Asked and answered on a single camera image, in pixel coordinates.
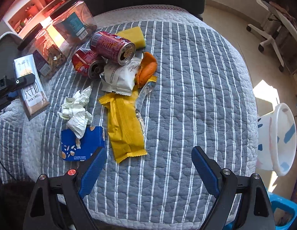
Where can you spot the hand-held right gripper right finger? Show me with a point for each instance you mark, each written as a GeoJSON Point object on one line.
{"type": "Point", "coordinates": [204, 172]}

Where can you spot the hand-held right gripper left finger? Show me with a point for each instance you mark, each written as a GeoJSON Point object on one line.
{"type": "Point", "coordinates": [92, 172]}

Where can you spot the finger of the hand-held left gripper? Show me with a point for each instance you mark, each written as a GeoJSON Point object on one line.
{"type": "Point", "coordinates": [7, 101]}
{"type": "Point", "coordinates": [25, 80]}

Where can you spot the white brown paper packet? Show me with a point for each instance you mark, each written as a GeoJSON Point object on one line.
{"type": "Point", "coordinates": [31, 95]}

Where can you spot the blue tissue pack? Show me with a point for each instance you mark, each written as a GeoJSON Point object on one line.
{"type": "Point", "coordinates": [91, 141]}

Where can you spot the white tissue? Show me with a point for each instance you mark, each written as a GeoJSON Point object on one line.
{"type": "Point", "coordinates": [77, 124]}
{"type": "Point", "coordinates": [71, 105]}

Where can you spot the yellow snack wrapper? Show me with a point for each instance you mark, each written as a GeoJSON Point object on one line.
{"type": "Point", "coordinates": [124, 129]}

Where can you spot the crushed red drink can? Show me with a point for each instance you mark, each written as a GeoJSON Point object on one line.
{"type": "Point", "coordinates": [85, 60]}

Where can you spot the white plastic bin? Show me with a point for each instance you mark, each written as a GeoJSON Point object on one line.
{"type": "Point", "coordinates": [280, 129]}

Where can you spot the clear foil wrapper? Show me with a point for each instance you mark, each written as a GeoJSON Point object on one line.
{"type": "Point", "coordinates": [143, 93]}

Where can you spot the white snack wrapper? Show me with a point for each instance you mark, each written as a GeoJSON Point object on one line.
{"type": "Point", "coordinates": [119, 79]}

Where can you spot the orange peel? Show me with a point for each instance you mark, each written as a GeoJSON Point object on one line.
{"type": "Point", "coordinates": [148, 69]}

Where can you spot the plastic jar with purple label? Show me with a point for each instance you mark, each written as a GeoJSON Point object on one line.
{"type": "Point", "coordinates": [50, 50]}

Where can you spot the plastic jar with teal label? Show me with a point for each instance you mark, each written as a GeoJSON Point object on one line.
{"type": "Point", "coordinates": [74, 26]}

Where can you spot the white storage shelf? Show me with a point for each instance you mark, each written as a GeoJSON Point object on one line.
{"type": "Point", "coordinates": [38, 2]}

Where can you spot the blue plastic stool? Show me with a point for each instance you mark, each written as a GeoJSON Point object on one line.
{"type": "Point", "coordinates": [282, 206]}

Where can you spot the grey striped quilted blanket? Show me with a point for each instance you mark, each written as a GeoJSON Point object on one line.
{"type": "Point", "coordinates": [186, 88]}

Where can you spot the yellow sponge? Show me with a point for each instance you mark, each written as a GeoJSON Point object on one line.
{"type": "Point", "coordinates": [134, 37]}

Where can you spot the white office chair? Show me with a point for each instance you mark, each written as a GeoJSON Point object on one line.
{"type": "Point", "coordinates": [270, 40]}

